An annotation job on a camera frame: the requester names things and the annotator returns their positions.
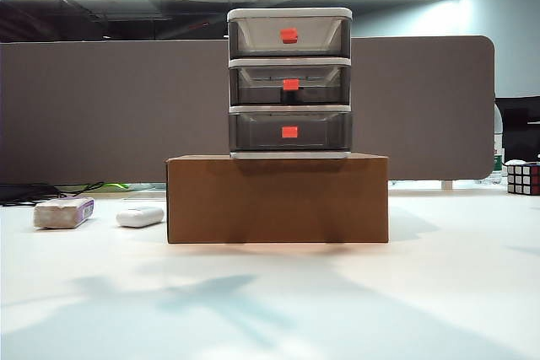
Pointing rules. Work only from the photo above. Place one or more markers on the black Rubik's cube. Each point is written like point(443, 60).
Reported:
point(525, 178)

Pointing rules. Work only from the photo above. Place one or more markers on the grey-brown desk divider panel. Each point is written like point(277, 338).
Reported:
point(105, 115)

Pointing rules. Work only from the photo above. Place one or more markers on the brown cardboard box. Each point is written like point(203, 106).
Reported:
point(274, 200)

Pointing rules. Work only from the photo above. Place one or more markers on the white divider foot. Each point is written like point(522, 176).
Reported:
point(446, 185)

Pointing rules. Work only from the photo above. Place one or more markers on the small white oval device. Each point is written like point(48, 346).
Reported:
point(137, 217)

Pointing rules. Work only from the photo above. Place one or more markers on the white wrapped block, purple label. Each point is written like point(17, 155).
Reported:
point(61, 214)

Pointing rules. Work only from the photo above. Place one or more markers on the white plastic drawer cabinet frame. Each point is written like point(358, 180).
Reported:
point(291, 12)

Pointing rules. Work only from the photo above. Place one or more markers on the clear plastic bottle, green label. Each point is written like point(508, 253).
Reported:
point(497, 141)

